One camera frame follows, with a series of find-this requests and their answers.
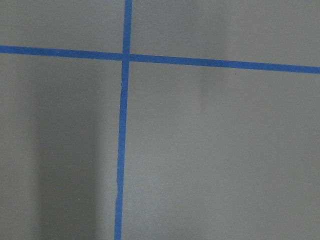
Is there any blue tape strip lengthwise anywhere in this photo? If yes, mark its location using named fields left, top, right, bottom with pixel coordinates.
left=113, top=0, right=133, bottom=240

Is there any blue tape strip crosswise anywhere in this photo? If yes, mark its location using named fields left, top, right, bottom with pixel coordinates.
left=0, top=45, right=320, bottom=75

